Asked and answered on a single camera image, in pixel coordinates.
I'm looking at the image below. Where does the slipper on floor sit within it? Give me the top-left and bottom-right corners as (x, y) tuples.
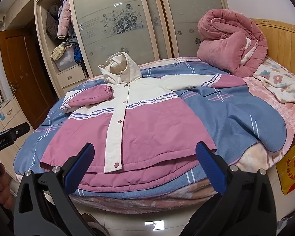
(81, 213), (110, 236)

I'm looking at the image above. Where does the beige cloth bag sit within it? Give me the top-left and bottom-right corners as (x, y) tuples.
(50, 41), (67, 61)

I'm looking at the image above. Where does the brown wooden door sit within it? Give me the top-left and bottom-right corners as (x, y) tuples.
(0, 28), (57, 129)

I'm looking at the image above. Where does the hanging pink puffer jacket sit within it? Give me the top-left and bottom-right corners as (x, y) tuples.
(57, 0), (71, 40)

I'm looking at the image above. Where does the wooden headboard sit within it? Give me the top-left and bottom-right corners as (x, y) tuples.
(253, 19), (295, 74)

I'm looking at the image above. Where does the clear plastic storage box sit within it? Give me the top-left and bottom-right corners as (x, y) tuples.
(55, 47), (76, 71)

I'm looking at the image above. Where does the floral pillow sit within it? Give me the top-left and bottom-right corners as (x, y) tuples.
(253, 57), (295, 103)

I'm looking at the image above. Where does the yellow red paper bag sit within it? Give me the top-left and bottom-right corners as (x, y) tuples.
(276, 143), (295, 195)

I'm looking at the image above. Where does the frosted sliding wardrobe door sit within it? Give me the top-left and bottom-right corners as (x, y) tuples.
(70, 0), (159, 76)

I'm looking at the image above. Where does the wardrobe drawer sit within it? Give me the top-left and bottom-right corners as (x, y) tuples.
(57, 65), (86, 89)

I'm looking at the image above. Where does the blue plaid bed blanket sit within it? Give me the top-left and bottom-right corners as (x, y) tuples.
(14, 53), (287, 199)

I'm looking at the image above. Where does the rolled pink quilt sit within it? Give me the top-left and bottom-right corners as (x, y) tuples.
(197, 9), (268, 77)

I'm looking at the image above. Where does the cream drawer cabinet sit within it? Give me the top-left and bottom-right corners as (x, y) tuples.
(0, 98), (34, 180)

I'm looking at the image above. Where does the hanging dark jacket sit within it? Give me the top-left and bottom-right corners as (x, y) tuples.
(46, 4), (59, 41)

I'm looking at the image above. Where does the pink and white hooded jacket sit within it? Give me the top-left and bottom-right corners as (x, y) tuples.
(40, 52), (245, 192)

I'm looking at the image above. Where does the person's left hand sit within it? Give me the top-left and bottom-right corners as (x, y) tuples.
(0, 164), (14, 210)

